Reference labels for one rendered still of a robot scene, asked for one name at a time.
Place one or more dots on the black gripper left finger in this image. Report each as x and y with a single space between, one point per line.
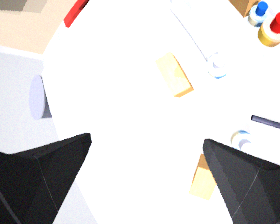
34 183

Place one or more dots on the grey rod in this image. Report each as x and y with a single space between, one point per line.
263 120

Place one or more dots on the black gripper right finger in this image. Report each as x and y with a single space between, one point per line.
249 185

